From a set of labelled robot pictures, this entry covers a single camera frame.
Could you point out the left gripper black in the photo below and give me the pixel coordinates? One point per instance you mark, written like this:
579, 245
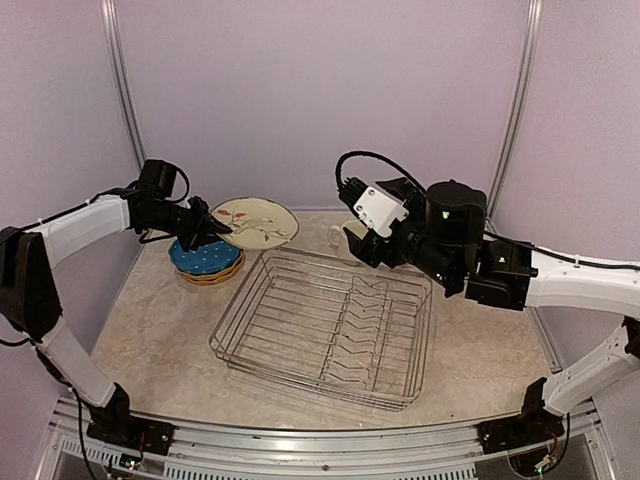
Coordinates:
204, 222

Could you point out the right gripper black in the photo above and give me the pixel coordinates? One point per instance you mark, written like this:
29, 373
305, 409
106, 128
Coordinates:
371, 250

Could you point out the blue oval dish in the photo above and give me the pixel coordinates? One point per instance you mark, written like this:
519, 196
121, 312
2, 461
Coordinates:
205, 260

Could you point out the yellow oval dish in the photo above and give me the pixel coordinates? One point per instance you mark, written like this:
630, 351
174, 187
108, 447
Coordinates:
230, 271
215, 281

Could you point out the cream plate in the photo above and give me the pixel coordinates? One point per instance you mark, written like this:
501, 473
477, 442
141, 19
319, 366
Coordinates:
256, 223

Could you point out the white ribbed mug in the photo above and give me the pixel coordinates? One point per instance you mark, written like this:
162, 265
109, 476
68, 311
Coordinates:
337, 234

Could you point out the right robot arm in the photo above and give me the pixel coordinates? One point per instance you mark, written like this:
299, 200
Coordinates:
440, 230

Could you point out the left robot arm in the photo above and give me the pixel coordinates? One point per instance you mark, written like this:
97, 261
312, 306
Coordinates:
38, 261

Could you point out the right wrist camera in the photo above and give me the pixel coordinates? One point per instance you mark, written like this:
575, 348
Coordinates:
375, 209

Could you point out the right frame post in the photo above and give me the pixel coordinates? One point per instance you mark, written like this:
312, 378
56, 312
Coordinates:
517, 106

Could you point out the frame post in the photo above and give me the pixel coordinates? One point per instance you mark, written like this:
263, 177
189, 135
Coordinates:
517, 106
109, 14

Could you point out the wire dish rack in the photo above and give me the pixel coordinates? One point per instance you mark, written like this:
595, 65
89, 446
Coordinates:
329, 326

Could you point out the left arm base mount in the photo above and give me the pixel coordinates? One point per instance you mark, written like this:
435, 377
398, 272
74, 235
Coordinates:
130, 430

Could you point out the left frame post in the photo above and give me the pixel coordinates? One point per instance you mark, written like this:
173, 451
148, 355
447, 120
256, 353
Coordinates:
109, 14

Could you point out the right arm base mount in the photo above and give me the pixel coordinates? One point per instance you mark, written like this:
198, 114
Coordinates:
533, 424

